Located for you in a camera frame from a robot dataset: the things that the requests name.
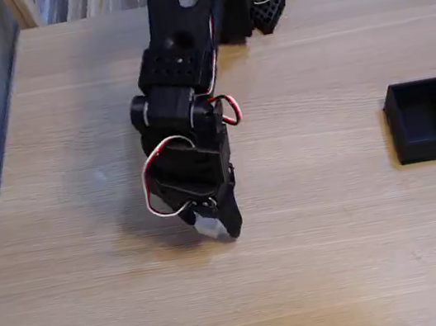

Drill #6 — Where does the white block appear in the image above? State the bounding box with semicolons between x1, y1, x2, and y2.
192;210;232;245

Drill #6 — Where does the black open box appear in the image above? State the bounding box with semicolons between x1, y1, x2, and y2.
378;77;436;168

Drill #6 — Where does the light wooden strip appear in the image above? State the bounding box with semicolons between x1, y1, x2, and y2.
2;0;40;32

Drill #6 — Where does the white red gripper motor cable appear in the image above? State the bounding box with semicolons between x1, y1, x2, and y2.
136;132;206;220

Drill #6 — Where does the white red wrist cable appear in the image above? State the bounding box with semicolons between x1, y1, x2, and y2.
206;91;246;130

